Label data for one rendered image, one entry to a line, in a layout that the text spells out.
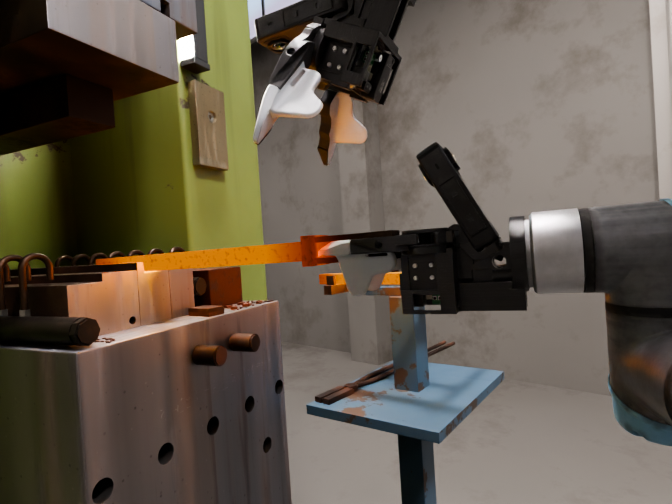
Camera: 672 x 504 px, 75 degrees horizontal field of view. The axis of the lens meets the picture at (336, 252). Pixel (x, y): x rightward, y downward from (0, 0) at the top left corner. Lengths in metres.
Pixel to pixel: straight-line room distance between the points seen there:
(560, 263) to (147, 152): 0.82
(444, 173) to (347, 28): 0.17
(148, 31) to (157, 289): 0.37
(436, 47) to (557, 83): 0.98
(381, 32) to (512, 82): 2.92
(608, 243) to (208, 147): 0.76
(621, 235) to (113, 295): 0.55
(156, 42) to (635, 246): 0.65
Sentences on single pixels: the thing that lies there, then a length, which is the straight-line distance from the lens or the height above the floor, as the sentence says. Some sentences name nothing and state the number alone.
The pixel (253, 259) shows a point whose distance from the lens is 0.53.
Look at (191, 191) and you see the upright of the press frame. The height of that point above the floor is 1.13.
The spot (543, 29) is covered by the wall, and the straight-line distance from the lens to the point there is 3.40.
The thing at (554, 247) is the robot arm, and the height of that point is 0.99.
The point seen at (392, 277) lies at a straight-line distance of 0.88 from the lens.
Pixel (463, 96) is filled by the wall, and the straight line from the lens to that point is 3.52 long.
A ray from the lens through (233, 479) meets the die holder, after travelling 0.75.
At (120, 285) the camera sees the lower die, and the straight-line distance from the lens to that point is 0.63.
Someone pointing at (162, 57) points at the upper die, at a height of 1.30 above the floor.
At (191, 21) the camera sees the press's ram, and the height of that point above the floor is 1.38.
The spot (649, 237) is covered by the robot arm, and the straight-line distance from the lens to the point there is 0.42.
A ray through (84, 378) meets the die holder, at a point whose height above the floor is 0.89.
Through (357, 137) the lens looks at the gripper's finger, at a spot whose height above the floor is 1.13.
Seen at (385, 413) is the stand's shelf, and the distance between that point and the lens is 0.92.
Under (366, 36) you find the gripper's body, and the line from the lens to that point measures 0.46.
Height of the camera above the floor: 1.01
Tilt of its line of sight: 1 degrees down
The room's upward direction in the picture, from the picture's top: 4 degrees counter-clockwise
